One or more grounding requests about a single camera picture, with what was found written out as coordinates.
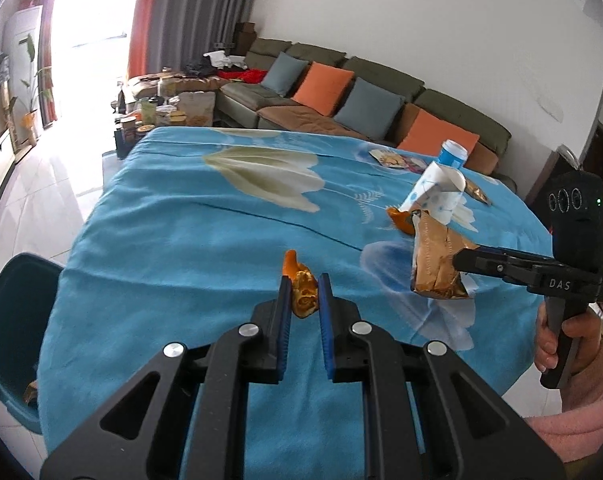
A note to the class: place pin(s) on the snack picture packet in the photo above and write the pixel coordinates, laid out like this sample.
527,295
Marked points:
392,160

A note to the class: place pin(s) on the pink right sleeve forearm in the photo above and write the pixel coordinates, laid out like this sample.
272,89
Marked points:
577,432

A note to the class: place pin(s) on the orange cushion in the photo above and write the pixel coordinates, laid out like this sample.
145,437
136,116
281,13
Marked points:
322,88
427,134

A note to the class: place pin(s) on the potted tall green plant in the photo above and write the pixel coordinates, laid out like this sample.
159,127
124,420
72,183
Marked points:
33,92

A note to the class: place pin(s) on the orange peel piece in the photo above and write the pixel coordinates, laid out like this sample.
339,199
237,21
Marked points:
402,219

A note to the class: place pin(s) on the teal trash bin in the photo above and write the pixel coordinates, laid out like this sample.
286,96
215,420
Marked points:
28,286

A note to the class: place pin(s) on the cluttered coffee table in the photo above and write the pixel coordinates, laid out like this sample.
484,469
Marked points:
165,99

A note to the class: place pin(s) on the orange and grey curtain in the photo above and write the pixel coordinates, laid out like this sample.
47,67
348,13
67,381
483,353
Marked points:
170,33

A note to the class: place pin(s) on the orange cushion near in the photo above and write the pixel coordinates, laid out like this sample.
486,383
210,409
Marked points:
427,134

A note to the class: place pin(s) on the blue cup with white lid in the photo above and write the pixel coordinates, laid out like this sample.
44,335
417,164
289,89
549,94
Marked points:
452,154

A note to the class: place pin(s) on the blue floral tablecloth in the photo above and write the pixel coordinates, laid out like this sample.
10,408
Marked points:
191,234

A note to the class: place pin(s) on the white blue-dotted paper cup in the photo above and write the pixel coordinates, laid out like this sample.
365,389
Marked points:
438,191

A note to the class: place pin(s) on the gold candy wrapper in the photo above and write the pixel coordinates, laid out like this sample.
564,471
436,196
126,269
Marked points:
305,290

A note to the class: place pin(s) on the teal cushion near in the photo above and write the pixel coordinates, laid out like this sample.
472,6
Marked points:
369,110

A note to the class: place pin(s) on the small gold snack packet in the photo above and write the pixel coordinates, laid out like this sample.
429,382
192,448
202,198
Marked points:
473,190

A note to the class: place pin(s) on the large gold foil bag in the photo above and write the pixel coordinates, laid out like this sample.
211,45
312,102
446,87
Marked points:
435,245

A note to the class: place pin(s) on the teal cushion far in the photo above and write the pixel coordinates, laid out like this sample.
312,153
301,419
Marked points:
283,74

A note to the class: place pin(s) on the dark green sofa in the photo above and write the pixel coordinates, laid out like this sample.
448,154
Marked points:
247,104

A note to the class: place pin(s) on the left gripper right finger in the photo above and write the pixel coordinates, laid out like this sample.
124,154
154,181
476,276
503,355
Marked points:
426,413

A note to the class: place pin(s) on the orange cushion far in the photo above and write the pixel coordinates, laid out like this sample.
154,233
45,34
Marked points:
322,88

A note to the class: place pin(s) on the teal cushion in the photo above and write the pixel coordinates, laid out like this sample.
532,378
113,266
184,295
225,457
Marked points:
283,74
369,110

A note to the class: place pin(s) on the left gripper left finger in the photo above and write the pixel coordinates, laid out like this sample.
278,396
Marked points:
183,414

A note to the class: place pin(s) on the right hand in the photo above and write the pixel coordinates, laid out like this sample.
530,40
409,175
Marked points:
586,328

